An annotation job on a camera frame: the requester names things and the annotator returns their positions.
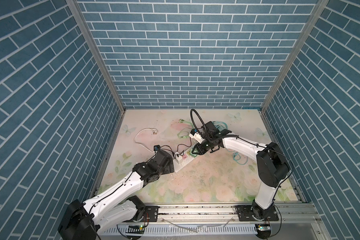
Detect white USB charger adapter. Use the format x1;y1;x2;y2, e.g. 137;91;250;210
175;152;183;164

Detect black USB cable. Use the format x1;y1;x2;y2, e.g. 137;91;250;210
160;140;196;158

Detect light green charger with prongs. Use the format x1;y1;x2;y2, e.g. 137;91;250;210
188;149;199;158

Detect white power strip colourful sockets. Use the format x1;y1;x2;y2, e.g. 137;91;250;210
173;149;195;173

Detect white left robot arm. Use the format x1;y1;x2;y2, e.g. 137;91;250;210
58;150;175;240

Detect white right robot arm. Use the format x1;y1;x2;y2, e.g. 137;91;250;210
190;109;293;221

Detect teal multi-head cable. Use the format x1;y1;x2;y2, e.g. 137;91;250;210
212;120;249;166

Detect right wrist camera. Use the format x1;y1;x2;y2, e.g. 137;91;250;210
189;129;205;144

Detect white power strip cord plug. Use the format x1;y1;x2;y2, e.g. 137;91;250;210
134;128;158;154

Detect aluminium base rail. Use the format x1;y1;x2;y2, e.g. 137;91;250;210
68;202;331;240

